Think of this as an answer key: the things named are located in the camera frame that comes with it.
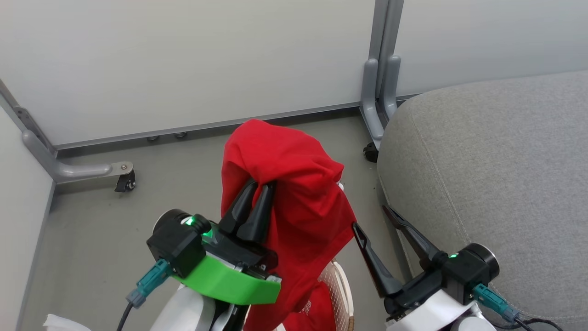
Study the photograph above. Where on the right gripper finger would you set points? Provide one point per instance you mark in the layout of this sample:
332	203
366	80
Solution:
374	264
413	236

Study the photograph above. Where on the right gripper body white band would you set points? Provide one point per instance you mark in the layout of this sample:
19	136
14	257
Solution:
427	303

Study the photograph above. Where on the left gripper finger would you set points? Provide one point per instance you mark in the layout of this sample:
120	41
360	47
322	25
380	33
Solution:
259	216
238	209

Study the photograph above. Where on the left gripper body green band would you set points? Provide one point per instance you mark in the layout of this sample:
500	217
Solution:
225	280

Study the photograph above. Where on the plain red shirt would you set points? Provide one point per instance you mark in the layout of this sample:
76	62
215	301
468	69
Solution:
285	184

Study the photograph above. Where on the red shirt with white lettering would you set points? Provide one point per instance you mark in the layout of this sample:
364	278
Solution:
314	312

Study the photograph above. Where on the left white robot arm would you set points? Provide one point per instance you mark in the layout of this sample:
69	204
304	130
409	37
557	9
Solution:
188	312

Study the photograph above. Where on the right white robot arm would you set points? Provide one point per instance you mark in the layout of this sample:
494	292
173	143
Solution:
473	323

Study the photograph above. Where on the grey fabric sofa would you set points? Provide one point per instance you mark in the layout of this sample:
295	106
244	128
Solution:
496	174

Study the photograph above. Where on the black caster on leg bar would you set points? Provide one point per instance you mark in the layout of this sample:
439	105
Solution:
125	181

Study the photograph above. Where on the white crumpled paper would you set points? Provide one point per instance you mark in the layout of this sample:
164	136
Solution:
64	323

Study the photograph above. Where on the grey partition leg bar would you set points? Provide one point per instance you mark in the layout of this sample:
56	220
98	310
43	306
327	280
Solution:
69	170

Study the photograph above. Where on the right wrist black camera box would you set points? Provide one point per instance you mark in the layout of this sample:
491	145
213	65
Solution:
468	273

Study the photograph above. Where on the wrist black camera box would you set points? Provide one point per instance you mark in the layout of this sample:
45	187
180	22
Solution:
177	246
468	273

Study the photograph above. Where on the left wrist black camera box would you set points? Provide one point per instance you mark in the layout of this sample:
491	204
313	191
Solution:
177	246

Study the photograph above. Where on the black caster under post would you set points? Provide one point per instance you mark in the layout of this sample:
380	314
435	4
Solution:
370	152

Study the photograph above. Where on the grey partition post with feet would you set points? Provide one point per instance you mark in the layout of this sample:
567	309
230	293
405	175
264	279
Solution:
381	69

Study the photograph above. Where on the grey corner bracket strip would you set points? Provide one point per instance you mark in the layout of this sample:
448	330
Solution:
27	119

